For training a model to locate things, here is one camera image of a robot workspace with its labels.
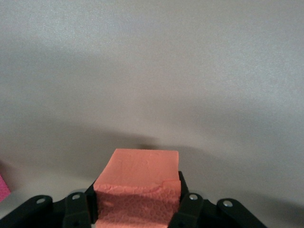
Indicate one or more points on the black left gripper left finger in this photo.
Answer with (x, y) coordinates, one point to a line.
(73, 209)

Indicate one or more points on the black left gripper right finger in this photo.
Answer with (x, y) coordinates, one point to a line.
(192, 206)

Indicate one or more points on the orange foam block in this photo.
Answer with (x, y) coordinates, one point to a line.
(142, 180)

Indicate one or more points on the red foam block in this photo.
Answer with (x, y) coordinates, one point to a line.
(3, 190)

